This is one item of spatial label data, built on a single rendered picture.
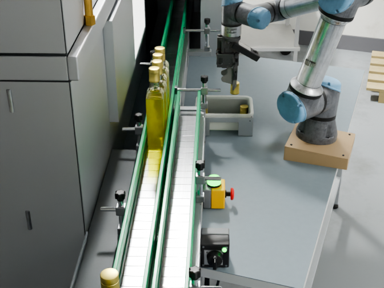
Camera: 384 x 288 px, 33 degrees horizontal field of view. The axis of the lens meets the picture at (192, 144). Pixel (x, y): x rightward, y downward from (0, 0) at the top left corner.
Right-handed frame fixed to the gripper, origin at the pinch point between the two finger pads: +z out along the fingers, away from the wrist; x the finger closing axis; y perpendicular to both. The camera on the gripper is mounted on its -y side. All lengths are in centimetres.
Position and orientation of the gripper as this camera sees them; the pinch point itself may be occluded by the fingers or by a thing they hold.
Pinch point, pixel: (235, 84)
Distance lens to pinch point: 253.6
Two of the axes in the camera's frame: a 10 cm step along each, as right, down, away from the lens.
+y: -10.0, -0.1, 0.2
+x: -0.2, 4.9, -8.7
